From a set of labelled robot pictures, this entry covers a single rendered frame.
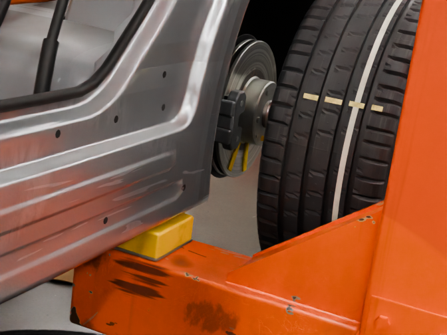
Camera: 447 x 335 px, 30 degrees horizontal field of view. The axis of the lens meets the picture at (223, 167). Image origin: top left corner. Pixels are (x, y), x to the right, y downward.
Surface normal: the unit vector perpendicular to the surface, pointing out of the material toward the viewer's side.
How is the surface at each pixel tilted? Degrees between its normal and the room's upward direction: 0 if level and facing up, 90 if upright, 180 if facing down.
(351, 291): 90
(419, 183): 90
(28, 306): 0
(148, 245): 90
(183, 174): 90
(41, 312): 0
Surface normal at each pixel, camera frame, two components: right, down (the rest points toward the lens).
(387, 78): -0.29, -0.35
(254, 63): 0.90, 0.22
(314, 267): -0.42, 0.18
